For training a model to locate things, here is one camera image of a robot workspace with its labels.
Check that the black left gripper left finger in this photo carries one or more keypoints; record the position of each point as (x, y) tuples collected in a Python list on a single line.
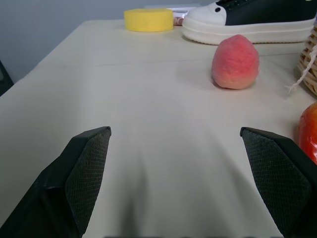
[(62, 183)]

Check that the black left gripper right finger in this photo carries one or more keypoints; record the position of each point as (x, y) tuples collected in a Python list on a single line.
[(275, 178)]

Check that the woven wicker basket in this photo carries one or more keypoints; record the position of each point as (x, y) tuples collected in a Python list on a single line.
[(309, 64)]

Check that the red apple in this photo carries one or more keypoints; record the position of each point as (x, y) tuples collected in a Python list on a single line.
[(309, 134)]

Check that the pink peach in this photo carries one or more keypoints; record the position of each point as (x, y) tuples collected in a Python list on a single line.
[(235, 62)]

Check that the black and white sneaker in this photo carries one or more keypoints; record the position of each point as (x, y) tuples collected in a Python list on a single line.
[(247, 22)]

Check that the yellow round sponge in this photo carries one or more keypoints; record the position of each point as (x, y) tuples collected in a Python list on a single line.
[(148, 19)]

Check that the pink printed box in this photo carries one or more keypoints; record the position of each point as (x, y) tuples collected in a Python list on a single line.
[(178, 18)]

